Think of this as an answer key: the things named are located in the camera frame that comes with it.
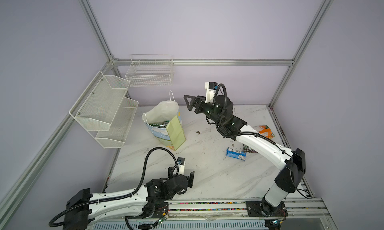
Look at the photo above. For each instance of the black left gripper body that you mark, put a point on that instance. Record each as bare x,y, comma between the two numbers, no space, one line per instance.
169,179

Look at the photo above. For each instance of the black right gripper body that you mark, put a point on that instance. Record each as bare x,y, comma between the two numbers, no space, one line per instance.
206,110

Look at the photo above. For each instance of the white green paper bag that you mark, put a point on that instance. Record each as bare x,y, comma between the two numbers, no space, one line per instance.
165,123

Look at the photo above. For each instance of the small blue box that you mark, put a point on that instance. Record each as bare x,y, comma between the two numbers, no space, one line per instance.
240,155

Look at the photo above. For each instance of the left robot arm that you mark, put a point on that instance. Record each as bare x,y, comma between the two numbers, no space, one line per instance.
150,201

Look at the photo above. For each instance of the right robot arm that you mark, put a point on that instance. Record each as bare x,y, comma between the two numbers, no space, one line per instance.
290,163

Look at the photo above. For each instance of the orange snack box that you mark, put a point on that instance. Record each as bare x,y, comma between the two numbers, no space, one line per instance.
265,131

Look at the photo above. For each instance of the purple chocolate bar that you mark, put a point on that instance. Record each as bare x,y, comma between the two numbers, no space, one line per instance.
247,149

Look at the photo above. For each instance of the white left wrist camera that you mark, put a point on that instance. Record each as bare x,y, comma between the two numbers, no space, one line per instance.
181,165

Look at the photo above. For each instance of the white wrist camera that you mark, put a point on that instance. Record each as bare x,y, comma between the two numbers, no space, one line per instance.
181,165
211,88

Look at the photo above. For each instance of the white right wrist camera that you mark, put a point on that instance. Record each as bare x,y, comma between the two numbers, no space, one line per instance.
211,88

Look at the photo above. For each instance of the white wire wall basket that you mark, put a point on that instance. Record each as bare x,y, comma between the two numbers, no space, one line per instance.
151,70

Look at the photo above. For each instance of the white mesh wall shelf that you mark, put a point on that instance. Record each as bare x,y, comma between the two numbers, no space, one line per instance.
105,111

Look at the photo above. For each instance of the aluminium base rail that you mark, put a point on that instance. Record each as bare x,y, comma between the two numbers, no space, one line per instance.
293,214

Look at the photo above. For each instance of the aluminium frame post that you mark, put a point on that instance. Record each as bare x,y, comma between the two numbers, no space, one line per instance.
91,17

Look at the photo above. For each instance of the right rear frame post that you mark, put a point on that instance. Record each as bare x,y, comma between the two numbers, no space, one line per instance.
313,27

